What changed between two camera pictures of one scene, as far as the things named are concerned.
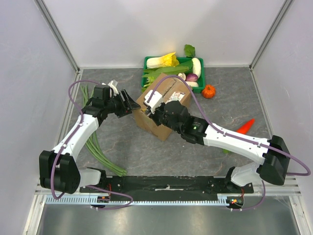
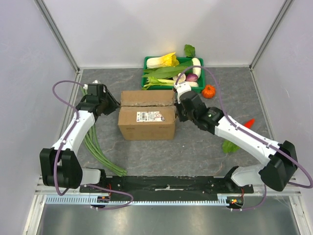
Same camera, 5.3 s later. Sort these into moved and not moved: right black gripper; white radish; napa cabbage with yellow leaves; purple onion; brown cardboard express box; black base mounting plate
Moved: right black gripper; brown cardboard express box
Not moved: black base mounting plate; napa cabbage with yellow leaves; white radish; purple onion
